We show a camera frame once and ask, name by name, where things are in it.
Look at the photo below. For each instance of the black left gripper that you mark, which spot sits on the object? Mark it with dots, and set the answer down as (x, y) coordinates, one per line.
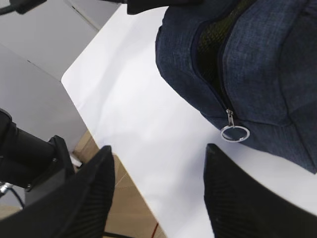
(138, 6)

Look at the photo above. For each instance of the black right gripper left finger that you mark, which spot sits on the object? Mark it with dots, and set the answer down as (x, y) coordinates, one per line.
(77, 209)

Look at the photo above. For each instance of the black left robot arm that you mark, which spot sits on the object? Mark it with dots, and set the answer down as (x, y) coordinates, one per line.
(24, 158)

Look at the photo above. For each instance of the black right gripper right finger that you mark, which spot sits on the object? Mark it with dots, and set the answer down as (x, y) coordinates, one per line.
(238, 206)

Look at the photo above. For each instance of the dark blue lunch bag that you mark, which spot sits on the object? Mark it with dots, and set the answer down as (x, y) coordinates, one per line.
(250, 68)

